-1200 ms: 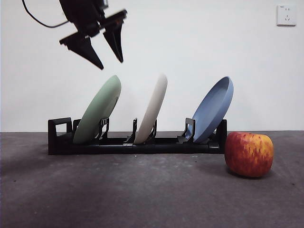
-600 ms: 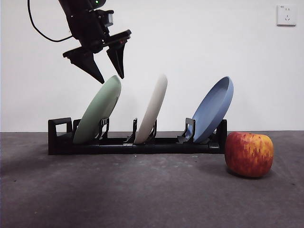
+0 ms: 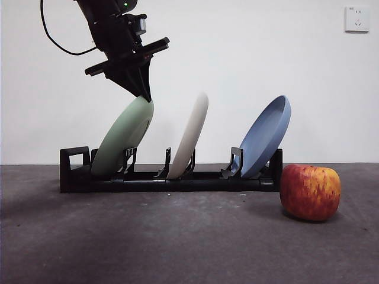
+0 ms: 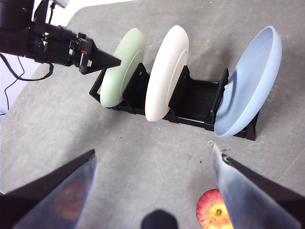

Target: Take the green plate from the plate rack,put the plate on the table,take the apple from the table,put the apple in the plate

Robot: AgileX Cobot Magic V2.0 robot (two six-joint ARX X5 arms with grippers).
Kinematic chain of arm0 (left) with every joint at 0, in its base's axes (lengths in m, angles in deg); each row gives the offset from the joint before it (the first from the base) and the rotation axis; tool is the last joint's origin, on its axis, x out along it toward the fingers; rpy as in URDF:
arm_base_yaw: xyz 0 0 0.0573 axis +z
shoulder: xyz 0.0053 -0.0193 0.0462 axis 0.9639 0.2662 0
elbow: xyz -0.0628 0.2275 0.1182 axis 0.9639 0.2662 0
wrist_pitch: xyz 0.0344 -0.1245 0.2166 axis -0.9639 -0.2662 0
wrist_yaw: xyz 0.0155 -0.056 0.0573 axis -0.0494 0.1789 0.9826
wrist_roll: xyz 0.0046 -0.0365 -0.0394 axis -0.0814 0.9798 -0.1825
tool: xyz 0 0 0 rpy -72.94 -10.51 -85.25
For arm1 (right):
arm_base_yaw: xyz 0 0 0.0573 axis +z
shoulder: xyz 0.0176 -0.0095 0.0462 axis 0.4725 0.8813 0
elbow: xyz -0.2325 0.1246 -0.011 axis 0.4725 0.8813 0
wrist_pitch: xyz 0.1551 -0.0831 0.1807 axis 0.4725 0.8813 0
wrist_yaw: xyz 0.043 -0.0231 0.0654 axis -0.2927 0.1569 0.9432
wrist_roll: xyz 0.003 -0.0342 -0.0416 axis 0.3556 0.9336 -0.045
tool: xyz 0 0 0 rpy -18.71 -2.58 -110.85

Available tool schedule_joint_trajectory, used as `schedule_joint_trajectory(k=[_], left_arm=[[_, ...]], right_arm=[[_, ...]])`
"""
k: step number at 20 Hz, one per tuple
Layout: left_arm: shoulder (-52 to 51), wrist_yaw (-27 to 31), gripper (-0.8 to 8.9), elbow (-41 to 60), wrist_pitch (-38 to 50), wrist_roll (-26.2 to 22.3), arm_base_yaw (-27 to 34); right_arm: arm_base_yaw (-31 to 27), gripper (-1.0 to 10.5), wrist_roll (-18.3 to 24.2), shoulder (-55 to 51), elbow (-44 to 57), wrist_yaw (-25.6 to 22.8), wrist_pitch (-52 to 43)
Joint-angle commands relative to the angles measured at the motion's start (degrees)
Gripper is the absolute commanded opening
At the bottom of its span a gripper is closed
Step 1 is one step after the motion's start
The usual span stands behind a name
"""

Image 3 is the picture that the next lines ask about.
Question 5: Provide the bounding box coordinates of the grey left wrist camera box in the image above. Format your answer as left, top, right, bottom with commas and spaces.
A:
130, 14, 148, 38

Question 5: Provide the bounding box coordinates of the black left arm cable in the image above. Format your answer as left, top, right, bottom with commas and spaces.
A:
40, 0, 98, 56

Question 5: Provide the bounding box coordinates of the white wall socket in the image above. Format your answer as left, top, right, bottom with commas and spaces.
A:
344, 6, 371, 33

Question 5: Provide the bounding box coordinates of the cream white plate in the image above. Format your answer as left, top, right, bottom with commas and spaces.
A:
166, 91, 210, 180

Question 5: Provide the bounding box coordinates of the black plate rack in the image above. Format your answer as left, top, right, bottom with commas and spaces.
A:
59, 146, 284, 193

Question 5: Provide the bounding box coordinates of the red yellow apple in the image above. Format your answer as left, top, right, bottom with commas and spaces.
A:
280, 164, 342, 222

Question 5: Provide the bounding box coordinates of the green plate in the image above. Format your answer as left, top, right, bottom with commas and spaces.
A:
90, 97, 155, 178

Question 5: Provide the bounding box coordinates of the blue plate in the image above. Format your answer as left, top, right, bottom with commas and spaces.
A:
238, 95, 292, 179

